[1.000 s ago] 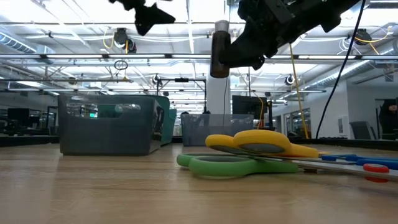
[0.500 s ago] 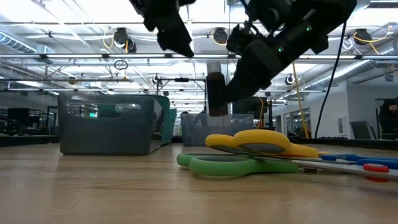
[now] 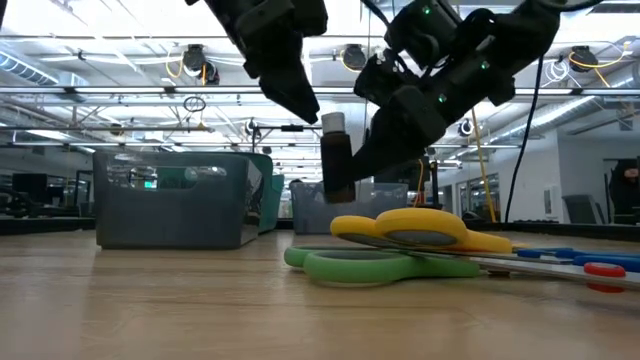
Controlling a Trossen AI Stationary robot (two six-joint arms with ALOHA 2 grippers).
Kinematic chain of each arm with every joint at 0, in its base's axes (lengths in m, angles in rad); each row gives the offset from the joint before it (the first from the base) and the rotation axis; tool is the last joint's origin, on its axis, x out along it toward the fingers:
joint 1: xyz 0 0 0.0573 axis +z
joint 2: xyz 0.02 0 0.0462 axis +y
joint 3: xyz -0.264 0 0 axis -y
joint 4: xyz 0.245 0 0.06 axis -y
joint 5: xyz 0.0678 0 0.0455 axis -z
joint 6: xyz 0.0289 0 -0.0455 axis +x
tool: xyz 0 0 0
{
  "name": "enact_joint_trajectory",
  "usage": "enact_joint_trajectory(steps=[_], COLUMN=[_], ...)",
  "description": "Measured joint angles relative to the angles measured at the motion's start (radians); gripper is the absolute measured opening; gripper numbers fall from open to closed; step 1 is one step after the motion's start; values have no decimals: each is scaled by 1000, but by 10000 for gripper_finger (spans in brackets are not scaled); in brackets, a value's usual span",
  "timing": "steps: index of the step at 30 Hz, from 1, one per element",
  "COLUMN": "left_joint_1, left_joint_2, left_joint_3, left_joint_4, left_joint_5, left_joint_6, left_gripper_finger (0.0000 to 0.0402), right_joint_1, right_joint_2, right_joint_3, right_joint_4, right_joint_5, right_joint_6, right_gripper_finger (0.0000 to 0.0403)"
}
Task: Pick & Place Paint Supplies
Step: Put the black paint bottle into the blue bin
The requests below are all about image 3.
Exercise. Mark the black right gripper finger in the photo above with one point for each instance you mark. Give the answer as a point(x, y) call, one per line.
point(395, 135)

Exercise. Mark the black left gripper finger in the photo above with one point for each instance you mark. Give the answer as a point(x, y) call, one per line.
point(295, 95)

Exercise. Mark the brown paint bottle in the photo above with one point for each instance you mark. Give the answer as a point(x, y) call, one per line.
point(336, 165)

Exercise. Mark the grey translucent plastic bin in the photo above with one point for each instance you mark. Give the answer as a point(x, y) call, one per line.
point(175, 220)
point(310, 215)

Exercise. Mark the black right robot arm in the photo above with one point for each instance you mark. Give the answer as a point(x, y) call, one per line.
point(530, 25)

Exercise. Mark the black computer monitor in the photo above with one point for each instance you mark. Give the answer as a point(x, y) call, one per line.
point(30, 187)
point(415, 177)

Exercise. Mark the teal plastic bin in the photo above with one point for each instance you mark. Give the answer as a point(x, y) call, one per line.
point(272, 200)

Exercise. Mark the grey office chair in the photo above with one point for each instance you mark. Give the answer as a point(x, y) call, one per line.
point(582, 210)

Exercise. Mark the person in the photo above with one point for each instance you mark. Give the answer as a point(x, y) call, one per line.
point(625, 190)

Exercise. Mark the black background gantry frame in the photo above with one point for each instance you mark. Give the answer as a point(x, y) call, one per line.
point(292, 129)

